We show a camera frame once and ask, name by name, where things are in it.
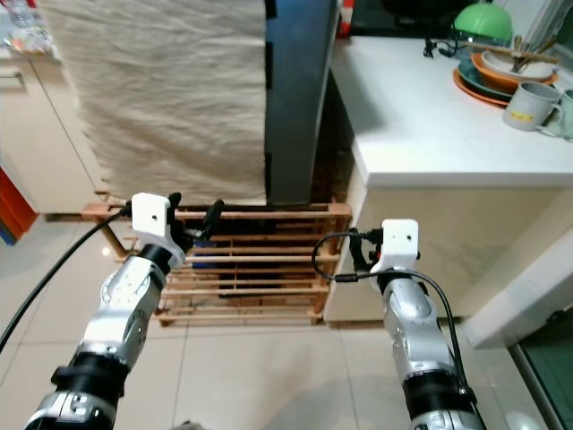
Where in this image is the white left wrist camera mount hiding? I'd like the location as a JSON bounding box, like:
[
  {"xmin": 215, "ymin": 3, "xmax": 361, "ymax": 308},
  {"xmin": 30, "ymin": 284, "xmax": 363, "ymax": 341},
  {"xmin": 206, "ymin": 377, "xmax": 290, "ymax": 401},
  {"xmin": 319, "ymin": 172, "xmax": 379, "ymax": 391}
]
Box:
[{"xmin": 131, "ymin": 193, "xmax": 182, "ymax": 265}]

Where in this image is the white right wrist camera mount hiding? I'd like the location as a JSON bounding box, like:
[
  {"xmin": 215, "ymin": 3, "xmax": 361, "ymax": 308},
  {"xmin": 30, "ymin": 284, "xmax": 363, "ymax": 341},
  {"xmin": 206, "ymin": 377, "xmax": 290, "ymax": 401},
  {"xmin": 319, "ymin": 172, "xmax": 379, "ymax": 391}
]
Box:
[{"xmin": 372, "ymin": 219, "xmax": 420, "ymax": 274}]

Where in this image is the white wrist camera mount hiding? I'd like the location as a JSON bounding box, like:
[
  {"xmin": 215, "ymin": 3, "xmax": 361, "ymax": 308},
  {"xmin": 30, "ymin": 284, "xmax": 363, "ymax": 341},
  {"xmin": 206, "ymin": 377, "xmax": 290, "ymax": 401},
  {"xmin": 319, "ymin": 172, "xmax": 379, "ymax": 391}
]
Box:
[
  {"xmin": 372, "ymin": 219, "xmax": 420, "ymax": 274},
  {"xmin": 131, "ymin": 193, "xmax": 182, "ymax": 265}
]

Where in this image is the cream kitchen cabinet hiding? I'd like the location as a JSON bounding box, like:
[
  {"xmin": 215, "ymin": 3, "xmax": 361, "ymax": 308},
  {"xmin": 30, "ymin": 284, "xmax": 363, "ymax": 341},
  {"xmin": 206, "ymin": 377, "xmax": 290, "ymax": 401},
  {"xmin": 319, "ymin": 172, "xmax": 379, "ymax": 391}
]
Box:
[{"xmin": 0, "ymin": 58, "xmax": 108, "ymax": 216}]

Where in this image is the beige hanging cloth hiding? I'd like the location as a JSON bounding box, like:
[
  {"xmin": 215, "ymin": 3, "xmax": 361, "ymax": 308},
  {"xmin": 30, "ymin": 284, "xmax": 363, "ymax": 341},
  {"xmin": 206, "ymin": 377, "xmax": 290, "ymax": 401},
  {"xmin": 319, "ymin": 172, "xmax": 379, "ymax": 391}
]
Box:
[{"xmin": 40, "ymin": 0, "xmax": 269, "ymax": 205}]

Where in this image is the dark grey fridge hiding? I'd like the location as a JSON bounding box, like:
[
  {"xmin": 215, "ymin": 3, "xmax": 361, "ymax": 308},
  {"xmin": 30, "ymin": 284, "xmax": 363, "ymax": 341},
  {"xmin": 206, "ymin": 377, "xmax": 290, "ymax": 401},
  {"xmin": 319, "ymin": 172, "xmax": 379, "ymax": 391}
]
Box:
[{"xmin": 264, "ymin": 0, "xmax": 339, "ymax": 205}]

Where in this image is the black cable on counter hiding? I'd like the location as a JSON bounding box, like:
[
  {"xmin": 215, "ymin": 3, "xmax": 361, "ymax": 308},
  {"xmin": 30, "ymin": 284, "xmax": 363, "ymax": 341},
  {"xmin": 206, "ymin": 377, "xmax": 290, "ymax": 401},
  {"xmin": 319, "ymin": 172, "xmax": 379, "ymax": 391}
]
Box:
[{"xmin": 421, "ymin": 36, "xmax": 459, "ymax": 60}]

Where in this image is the green bowl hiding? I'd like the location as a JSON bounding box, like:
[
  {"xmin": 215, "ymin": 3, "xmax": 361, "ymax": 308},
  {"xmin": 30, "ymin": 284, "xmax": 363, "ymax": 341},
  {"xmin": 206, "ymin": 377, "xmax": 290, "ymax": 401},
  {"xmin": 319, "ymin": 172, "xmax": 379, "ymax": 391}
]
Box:
[{"xmin": 452, "ymin": 3, "xmax": 514, "ymax": 44}]

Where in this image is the teal plate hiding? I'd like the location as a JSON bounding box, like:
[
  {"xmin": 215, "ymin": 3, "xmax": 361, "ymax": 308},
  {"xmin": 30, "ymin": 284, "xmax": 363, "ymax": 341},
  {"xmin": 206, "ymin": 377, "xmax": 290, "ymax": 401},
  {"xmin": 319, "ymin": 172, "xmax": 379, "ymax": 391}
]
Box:
[{"xmin": 458, "ymin": 58, "xmax": 516, "ymax": 99}]

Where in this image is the orange plate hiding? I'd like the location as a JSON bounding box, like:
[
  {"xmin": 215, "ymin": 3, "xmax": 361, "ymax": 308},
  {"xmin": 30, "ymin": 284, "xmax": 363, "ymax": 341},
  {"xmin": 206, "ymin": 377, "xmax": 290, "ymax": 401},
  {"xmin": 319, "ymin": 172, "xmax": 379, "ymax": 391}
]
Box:
[{"xmin": 453, "ymin": 67, "xmax": 511, "ymax": 108}]

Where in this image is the wooden slatted rack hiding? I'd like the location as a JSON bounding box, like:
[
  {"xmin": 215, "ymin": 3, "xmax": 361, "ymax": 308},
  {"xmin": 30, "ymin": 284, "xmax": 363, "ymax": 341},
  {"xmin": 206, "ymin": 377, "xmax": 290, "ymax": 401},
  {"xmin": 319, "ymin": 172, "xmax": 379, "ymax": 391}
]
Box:
[{"xmin": 82, "ymin": 188, "xmax": 352, "ymax": 325}]

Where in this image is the orange bowl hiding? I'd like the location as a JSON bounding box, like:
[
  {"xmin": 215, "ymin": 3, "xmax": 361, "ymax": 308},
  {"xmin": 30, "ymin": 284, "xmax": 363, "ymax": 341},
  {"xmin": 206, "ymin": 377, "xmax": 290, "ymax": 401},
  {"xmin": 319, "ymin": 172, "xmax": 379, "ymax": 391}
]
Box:
[{"xmin": 470, "ymin": 54, "xmax": 558, "ymax": 93}]

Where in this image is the grey mug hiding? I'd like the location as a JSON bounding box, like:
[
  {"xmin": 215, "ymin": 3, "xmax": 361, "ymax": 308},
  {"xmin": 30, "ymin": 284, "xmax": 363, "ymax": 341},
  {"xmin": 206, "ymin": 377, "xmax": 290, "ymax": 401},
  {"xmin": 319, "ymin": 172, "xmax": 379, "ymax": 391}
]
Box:
[{"xmin": 503, "ymin": 81, "xmax": 563, "ymax": 133}]

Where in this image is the wooden chopstick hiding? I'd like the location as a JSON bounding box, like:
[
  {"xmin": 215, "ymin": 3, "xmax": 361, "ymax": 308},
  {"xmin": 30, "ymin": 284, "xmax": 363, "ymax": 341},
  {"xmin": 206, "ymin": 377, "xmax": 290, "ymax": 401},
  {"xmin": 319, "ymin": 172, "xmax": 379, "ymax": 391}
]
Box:
[{"xmin": 457, "ymin": 40, "xmax": 558, "ymax": 62}]

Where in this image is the pale green mug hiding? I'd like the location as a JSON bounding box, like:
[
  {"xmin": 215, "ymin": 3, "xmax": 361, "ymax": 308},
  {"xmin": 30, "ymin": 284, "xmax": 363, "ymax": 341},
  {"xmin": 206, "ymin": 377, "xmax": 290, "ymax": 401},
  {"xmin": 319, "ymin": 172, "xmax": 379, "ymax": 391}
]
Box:
[{"xmin": 557, "ymin": 88, "xmax": 573, "ymax": 142}]

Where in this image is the white kitchen counter cabinet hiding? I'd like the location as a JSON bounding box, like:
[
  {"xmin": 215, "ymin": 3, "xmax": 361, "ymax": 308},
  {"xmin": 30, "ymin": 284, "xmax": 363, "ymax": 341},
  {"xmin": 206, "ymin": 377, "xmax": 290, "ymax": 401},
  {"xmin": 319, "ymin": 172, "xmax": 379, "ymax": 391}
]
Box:
[{"xmin": 322, "ymin": 36, "xmax": 573, "ymax": 323}]

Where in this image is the red and blue object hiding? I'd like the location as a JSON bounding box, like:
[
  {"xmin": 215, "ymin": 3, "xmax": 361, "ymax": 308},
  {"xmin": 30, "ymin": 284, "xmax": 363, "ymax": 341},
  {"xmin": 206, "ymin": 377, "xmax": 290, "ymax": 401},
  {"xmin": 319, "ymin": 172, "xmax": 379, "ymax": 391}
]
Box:
[{"xmin": 0, "ymin": 166, "xmax": 38, "ymax": 245}]

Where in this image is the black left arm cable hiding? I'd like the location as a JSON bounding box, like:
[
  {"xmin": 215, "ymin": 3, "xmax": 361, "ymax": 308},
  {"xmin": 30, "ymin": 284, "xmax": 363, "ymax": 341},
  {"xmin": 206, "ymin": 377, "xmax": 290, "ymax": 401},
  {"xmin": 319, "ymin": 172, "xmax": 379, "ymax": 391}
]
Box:
[{"xmin": 0, "ymin": 206, "xmax": 135, "ymax": 355}]

